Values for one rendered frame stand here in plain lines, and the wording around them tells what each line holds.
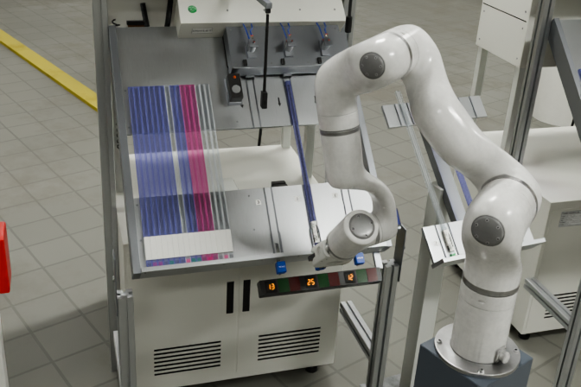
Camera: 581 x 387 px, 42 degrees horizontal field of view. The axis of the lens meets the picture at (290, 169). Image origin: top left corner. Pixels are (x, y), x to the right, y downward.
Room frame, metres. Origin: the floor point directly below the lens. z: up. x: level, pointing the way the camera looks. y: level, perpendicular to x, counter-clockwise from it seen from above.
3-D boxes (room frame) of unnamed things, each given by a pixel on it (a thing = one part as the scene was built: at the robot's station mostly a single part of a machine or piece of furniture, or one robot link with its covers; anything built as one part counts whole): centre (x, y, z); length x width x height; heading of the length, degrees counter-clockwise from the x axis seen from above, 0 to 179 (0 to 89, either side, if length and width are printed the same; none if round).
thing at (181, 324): (2.29, 0.24, 0.31); 0.70 x 0.65 x 0.62; 108
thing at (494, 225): (1.35, -0.43, 1.00); 0.19 x 0.12 x 0.24; 151
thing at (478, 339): (1.38, -0.44, 0.79); 0.19 x 0.19 x 0.18
